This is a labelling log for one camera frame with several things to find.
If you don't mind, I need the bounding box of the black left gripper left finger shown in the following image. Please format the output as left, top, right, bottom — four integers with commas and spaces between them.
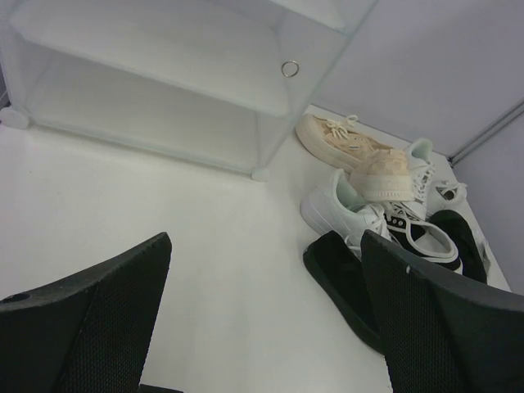
1, 233, 172, 392

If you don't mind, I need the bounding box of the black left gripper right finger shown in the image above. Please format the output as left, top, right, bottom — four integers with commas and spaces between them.
361, 231, 523, 392

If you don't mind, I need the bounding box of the beige lace sneaker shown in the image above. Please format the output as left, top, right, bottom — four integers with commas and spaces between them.
295, 114, 391, 173
349, 149, 413, 202

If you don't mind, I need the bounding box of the white plastic shoe cabinet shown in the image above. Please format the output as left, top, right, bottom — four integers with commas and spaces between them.
0, 0, 380, 182

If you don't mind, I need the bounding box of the white sneaker near cabinet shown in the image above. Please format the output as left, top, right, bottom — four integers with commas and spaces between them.
300, 169, 391, 257

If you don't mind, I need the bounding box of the black sneaker overturned right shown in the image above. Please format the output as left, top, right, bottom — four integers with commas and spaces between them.
429, 210, 487, 284

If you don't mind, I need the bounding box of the white sneaker rear middle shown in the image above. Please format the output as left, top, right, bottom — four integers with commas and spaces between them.
404, 138, 435, 220

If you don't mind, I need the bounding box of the beige lace sneaker lying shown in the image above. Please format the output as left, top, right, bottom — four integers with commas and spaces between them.
295, 114, 391, 173

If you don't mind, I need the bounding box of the aluminium corner frame post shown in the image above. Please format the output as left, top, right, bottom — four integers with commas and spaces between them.
447, 98, 524, 167

